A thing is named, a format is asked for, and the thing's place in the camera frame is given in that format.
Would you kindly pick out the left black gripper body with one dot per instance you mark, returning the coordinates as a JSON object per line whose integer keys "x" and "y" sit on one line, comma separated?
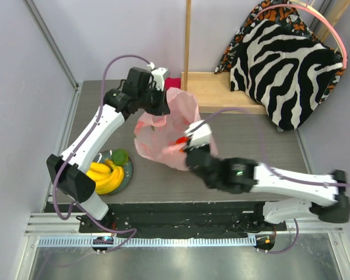
{"x": 151, "y": 100}

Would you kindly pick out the zebra pattern cloth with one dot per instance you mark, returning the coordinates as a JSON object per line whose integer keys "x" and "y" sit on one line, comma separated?
{"x": 287, "y": 73}

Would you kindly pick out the pink plastic bag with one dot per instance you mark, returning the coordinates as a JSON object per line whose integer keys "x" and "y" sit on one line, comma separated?
{"x": 155, "y": 136}

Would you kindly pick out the yellow banana bunch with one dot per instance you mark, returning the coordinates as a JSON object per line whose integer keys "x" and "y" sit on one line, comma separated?
{"x": 107, "y": 176}

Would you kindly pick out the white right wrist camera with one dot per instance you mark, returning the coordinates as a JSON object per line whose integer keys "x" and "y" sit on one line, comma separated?
{"x": 199, "y": 134}

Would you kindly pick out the orange floral cloth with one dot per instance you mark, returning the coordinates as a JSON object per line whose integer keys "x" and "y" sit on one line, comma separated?
{"x": 286, "y": 15}

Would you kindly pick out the wooden stand with post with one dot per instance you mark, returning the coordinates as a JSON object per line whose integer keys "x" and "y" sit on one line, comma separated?
{"x": 212, "y": 91}

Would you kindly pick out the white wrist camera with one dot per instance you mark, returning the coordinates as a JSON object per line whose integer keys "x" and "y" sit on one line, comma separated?
{"x": 199, "y": 134}
{"x": 159, "y": 76}

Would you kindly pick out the red folded cloth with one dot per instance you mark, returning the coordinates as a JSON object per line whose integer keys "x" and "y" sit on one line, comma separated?
{"x": 172, "y": 83}

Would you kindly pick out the green mango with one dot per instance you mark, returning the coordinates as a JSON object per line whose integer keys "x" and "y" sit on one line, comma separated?
{"x": 119, "y": 157}

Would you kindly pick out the white slotted cable duct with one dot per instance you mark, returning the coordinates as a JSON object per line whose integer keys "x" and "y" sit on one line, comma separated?
{"x": 107, "y": 242}

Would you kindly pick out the dark green plate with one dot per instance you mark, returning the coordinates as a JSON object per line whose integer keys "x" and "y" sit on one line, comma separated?
{"x": 128, "y": 169}

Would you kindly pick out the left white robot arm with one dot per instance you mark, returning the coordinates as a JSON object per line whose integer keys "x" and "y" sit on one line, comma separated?
{"x": 68, "y": 170}

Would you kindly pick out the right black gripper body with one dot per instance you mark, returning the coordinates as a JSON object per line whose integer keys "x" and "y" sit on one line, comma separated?
{"x": 196, "y": 154}

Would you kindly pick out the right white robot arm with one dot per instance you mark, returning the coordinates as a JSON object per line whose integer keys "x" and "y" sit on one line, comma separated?
{"x": 308, "y": 195}

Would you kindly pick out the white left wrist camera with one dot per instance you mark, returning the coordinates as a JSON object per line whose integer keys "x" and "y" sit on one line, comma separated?
{"x": 159, "y": 76}

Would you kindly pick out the red apple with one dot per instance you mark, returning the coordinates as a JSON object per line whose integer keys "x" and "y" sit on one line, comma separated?
{"x": 183, "y": 141}

